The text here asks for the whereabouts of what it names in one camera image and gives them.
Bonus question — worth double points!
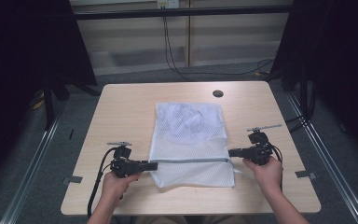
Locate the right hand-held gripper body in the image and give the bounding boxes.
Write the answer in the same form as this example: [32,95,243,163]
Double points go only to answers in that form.
[244,123,283,166]

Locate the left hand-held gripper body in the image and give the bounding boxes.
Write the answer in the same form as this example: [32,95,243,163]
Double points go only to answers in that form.
[106,141,138,179]

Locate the white mesh laundry bag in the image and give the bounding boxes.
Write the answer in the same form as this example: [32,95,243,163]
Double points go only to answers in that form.
[147,102,244,189]

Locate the person's left hand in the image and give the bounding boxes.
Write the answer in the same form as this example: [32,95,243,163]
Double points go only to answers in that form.
[101,171,142,207]

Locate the person's right hand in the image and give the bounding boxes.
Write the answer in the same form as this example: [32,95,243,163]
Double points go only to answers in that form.
[241,156,284,195]

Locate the grey tape strip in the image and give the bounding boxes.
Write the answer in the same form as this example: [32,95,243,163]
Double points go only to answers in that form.
[295,170,318,181]
[62,175,84,185]

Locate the white cloth inside bag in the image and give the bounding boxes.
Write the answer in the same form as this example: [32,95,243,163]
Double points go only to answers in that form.
[161,104,225,138]

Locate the person's legs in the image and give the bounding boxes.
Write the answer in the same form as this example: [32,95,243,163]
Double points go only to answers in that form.
[134,215,254,224]

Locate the black metal stand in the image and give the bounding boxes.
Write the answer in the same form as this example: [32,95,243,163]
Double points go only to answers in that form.
[41,73,71,132]

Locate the dark curtain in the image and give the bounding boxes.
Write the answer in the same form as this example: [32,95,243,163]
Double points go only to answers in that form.
[271,0,358,164]
[0,0,98,190]

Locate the black horizontal bar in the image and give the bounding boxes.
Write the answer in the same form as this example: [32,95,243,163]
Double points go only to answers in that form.
[74,5,294,21]

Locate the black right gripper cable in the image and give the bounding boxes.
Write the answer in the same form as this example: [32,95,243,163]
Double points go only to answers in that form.
[268,141,284,192]

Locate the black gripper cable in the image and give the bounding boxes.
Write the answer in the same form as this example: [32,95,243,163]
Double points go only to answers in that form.
[268,141,284,192]
[87,147,119,220]

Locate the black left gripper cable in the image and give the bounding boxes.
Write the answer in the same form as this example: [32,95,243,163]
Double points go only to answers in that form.
[87,147,119,220]

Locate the black floor cables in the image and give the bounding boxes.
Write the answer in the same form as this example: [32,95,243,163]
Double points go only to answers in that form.
[284,78,318,134]

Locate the metal floor rail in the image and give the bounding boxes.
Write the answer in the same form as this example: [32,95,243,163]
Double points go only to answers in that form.
[286,92,358,224]
[0,116,62,224]

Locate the black wall cables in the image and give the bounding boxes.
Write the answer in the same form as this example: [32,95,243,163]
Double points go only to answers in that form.
[162,15,275,82]

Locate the white wall outlet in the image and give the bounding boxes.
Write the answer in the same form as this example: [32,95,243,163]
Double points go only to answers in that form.
[157,0,180,9]

